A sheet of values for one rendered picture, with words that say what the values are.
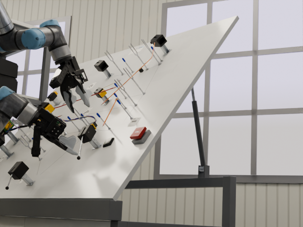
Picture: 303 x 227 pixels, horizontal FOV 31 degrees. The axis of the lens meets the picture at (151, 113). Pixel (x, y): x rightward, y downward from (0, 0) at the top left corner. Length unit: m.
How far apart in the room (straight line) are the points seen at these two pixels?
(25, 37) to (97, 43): 2.35
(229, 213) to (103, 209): 0.60
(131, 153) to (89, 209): 0.24
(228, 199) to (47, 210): 0.70
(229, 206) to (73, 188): 0.62
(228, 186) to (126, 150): 0.47
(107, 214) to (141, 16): 2.66
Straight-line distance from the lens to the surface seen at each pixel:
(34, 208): 2.15
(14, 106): 1.99
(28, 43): 2.04
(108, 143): 2.08
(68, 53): 2.13
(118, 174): 1.87
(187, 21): 4.05
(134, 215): 3.94
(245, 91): 3.75
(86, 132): 2.09
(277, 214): 3.60
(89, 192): 1.91
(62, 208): 1.99
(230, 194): 2.21
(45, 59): 3.17
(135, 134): 1.94
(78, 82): 2.09
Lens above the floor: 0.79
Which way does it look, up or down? 12 degrees up
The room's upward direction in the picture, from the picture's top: 3 degrees clockwise
